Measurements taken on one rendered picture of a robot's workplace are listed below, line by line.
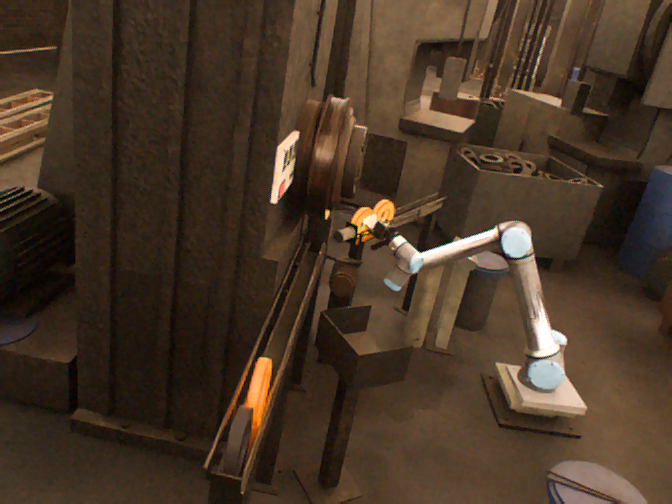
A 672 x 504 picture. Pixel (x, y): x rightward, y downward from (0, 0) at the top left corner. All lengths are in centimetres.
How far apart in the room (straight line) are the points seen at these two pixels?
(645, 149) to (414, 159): 208
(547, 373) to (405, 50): 298
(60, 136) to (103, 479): 151
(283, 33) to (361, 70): 323
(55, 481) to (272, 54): 161
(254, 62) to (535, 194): 313
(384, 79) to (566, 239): 194
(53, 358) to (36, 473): 42
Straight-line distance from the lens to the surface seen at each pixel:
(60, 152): 292
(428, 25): 478
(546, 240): 468
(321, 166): 199
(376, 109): 491
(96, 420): 243
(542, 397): 290
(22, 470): 239
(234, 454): 138
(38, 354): 249
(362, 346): 199
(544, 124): 610
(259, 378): 151
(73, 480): 232
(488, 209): 435
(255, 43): 168
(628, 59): 543
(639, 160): 574
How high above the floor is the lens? 167
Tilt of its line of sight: 24 degrees down
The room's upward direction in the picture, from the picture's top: 11 degrees clockwise
